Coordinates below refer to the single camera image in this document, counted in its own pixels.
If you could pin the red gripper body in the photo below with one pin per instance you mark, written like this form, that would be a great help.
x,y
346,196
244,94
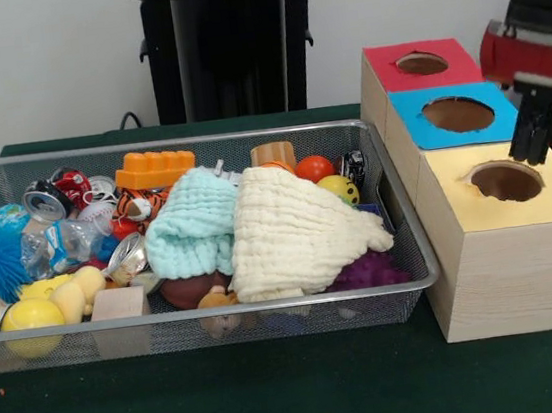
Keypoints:
x,y
505,60

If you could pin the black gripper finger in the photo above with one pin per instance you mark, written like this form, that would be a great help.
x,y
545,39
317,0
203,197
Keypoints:
x,y
544,128
521,136

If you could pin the cream white cloth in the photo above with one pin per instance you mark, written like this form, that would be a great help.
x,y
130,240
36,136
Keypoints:
x,y
299,234

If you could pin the wooden box with three holes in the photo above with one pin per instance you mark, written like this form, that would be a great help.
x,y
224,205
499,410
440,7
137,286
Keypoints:
x,y
506,279

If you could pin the silver mesh bin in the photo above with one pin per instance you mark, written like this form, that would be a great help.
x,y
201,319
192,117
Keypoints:
x,y
15,173

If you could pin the yellow smiley ball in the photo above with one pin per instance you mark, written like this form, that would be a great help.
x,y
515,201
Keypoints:
x,y
342,188

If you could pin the purple knobbly ball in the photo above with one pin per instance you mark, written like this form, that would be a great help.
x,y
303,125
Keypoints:
x,y
369,270

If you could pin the red-orange ball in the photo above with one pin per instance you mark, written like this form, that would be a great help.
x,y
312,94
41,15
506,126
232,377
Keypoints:
x,y
314,168

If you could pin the mint green cloth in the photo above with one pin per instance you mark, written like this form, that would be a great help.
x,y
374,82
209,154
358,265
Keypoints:
x,y
192,222

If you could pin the orange toy brick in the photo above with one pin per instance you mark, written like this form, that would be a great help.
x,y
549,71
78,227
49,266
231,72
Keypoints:
x,y
155,168

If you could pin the orange tiger plush toy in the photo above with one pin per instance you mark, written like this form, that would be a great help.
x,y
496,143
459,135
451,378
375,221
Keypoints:
x,y
139,203

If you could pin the plain wooden block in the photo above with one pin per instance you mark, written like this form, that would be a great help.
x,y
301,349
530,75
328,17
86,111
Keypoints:
x,y
119,306

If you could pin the plain yellow ball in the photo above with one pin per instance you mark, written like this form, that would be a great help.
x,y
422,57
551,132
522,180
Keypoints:
x,y
31,317

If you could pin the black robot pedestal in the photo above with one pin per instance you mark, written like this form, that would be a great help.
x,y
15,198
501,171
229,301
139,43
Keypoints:
x,y
226,46

